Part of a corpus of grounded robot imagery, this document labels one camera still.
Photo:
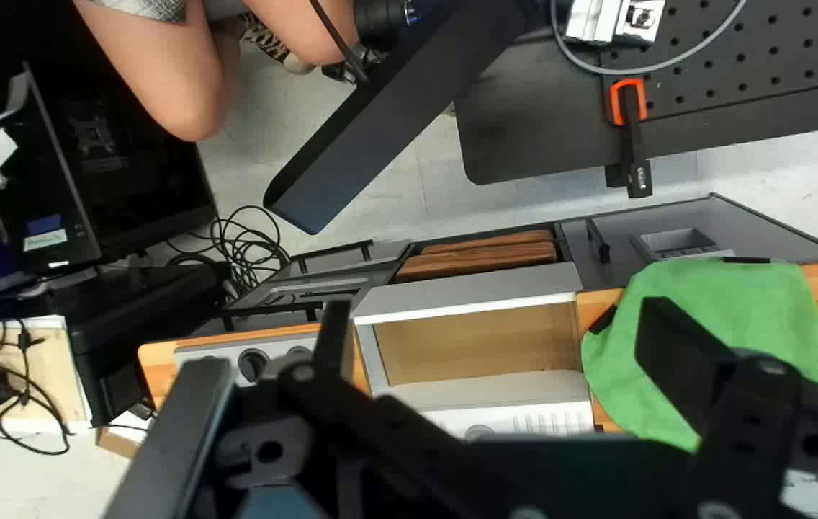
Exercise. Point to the dark grey moulded case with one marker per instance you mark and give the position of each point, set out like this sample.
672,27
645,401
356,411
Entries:
717,225

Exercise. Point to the black computer tower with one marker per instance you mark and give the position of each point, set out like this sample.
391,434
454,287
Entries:
102,161

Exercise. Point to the white sink basin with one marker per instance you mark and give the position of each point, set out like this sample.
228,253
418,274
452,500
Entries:
467,298

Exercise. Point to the black angled beam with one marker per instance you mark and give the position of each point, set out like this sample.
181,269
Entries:
400,96

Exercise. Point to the pale wooden box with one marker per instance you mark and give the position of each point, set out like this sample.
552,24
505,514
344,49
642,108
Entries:
50,375

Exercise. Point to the small white device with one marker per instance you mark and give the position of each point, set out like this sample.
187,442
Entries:
613,18

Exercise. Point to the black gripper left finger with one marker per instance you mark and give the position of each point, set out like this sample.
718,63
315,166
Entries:
336,334

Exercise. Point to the green towel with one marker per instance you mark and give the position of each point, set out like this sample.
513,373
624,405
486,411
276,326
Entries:
737,307

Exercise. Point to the black equipment case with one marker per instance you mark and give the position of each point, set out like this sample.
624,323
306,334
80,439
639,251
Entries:
151,317

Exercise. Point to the black perforated workbench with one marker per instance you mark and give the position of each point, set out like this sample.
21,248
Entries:
765,75

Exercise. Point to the person bare leg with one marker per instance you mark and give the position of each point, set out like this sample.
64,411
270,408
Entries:
305,24
169,66

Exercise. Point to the grey stove top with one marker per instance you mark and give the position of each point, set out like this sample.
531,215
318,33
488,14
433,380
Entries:
210,354

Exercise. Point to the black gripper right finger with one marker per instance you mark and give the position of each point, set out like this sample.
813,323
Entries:
686,363

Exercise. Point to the brown wooden slat panel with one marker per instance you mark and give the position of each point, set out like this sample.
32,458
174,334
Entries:
476,253

